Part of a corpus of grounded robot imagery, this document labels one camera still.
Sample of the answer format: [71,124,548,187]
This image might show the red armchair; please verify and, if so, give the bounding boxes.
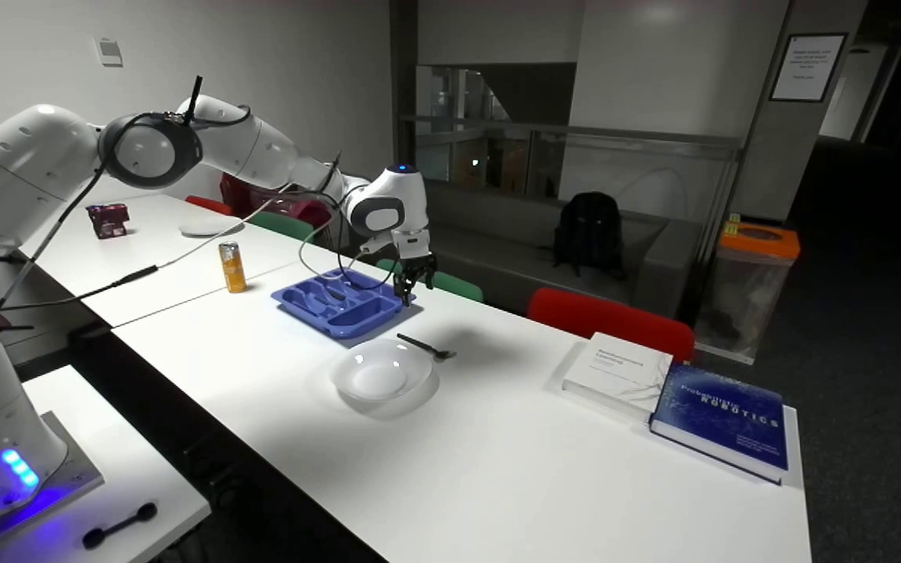
[187,174,332,229]

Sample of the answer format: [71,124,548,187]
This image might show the framed wall notice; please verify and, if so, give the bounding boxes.
[771,35,846,103]

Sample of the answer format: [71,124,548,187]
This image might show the black backpack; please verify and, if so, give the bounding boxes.
[555,191,623,278]

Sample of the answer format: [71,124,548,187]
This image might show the white book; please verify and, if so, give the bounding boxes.
[557,332,673,419]

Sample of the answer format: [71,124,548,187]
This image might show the orange lidded bin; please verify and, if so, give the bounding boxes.
[697,215,801,364]

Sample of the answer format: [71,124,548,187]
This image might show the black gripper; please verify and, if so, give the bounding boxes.
[394,255,437,304]

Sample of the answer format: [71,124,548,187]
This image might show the amber bottle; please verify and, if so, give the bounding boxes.
[220,241,248,292]

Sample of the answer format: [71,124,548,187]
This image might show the blue cutlery tray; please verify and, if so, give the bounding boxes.
[271,269,413,348]

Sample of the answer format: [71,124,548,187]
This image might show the black wrench tool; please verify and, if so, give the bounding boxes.
[80,500,161,550]

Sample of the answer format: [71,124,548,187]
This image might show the dark red snack packet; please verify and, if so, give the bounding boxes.
[88,204,127,236]

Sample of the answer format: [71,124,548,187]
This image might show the blue book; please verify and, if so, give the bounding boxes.
[648,363,791,484]

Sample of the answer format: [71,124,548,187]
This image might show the grey sofa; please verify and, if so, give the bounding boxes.
[428,181,702,314]

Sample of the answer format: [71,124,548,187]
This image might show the red chair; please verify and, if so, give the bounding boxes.
[525,288,695,359]

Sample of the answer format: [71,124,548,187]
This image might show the white bowl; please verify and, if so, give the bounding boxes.
[332,342,442,419]

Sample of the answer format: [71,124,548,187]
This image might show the small white plate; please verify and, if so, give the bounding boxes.
[180,220,244,236]

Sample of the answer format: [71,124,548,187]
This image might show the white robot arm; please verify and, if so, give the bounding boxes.
[0,93,435,515]

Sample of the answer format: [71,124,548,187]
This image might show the green chair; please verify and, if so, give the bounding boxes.
[379,259,484,301]
[250,208,315,241]

